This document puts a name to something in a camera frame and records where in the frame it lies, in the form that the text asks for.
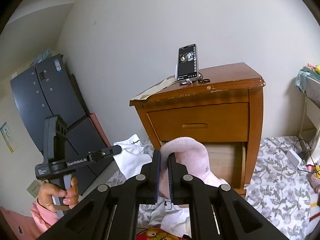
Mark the wooden nightstand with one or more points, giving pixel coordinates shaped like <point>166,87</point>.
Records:
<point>231,83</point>

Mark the smartphone on nightstand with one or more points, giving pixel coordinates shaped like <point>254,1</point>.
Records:
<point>187,70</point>

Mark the beige paper on nightstand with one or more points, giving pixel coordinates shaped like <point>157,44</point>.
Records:
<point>155,89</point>

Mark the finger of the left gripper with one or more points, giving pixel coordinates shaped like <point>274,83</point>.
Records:
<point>105,153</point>

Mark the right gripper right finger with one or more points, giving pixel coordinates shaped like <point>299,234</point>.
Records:
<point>216,212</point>

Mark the white cloth garment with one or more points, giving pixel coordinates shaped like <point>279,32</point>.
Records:
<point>170,218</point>

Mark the pink sleeve forearm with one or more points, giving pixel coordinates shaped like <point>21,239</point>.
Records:
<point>25,227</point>

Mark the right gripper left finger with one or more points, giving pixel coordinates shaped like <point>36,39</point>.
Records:
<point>110,212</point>

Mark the dark panel board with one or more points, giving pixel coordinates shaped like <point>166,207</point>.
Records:
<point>47,89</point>

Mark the white power adapter box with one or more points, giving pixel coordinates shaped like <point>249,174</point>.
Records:
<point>293,157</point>

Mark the person's left hand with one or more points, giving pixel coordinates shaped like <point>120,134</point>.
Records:
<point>70,197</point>

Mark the wooden drawer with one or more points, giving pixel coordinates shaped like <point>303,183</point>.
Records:
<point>211,123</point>
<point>227,162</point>

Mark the pink fuzzy sock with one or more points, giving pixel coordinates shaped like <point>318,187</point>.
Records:
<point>193,155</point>

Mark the wall poster sheet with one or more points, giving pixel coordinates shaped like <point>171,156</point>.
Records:
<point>8,138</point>

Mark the colourful clutter pile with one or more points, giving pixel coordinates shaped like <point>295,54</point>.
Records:
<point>313,178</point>

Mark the floral grey white quilt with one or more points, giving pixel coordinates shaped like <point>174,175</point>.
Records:
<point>279,191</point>

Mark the white hello kitty sock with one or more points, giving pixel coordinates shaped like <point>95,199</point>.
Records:
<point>134,154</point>

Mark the white lattice shelf rack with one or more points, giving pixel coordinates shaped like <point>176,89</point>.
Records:
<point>307,82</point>

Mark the red parrot print blanket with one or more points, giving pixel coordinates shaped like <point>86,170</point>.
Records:
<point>158,234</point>

